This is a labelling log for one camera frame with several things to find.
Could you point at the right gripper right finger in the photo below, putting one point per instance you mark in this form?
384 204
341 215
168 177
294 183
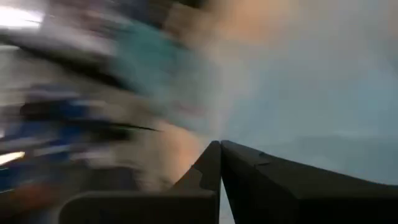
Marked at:
311 199

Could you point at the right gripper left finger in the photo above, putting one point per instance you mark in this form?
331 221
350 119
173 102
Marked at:
140 208

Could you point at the light blue trash bag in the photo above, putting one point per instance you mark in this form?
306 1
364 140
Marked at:
311 109

